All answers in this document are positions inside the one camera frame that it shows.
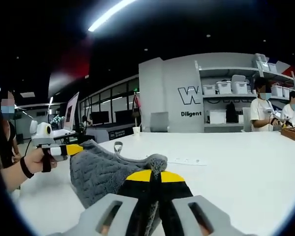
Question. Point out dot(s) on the grey towel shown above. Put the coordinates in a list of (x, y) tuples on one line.
[(96, 169)]

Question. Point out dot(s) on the row of white storage boxes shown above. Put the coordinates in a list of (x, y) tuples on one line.
[(223, 87)]

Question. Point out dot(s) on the white paper sheet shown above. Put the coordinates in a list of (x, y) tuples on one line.
[(186, 161)]

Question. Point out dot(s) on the black computer monitor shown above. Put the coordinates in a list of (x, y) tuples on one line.
[(125, 116), (99, 118)]

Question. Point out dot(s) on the long ceiling light strip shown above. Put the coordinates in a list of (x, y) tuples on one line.
[(108, 17)]

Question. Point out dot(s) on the open laptop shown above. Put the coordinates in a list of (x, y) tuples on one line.
[(71, 113)]

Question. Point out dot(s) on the red ceiling screen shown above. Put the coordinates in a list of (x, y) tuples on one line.
[(73, 66)]

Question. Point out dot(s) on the hanging brown bag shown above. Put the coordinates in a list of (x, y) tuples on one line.
[(135, 111)]

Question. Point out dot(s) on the white flat box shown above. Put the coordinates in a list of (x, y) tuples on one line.
[(217, 116)]

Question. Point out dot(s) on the black backpack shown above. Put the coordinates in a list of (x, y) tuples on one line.
[(230, 113)]

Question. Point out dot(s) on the grey metal storage shelf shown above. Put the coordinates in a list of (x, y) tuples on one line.
[(226, 98)]

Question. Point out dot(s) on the person's left hand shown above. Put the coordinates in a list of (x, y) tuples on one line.
[(35, 161)]

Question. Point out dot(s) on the wooden tray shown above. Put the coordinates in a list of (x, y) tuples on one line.
[(293, 134)]

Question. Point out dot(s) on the black wristband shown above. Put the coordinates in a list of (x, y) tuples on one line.
[(27, 168)]

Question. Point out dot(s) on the white paper cup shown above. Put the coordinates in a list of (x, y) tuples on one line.
[(136, 131)]

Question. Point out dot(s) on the grey chair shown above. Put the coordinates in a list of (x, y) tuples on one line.
[(159, 121)]

